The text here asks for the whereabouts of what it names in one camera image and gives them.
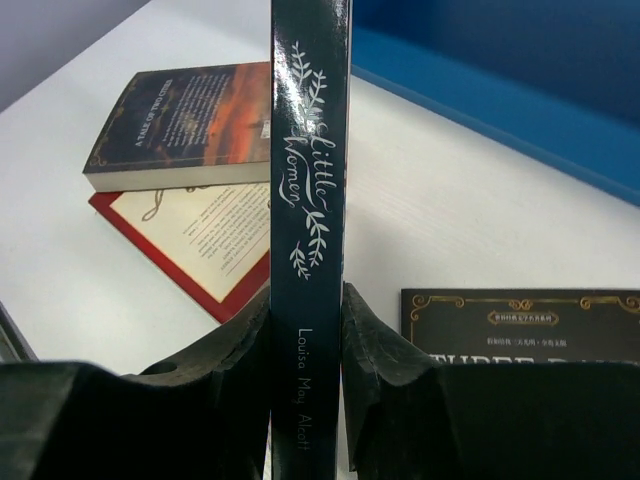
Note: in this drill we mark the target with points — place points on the red bordered cream book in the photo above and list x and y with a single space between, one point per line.
212 242

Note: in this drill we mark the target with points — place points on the blue and yellow bookshelf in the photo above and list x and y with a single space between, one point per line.
554 80

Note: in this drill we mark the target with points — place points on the Three Days To See book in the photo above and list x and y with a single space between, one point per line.
479 326

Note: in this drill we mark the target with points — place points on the dark sunset paperback book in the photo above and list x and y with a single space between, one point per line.
186 127

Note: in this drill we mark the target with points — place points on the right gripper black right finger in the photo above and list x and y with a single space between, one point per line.
410 417

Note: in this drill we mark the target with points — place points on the floral Little Women book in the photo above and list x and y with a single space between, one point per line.
310 86

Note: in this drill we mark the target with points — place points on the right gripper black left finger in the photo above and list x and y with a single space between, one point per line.
201 413

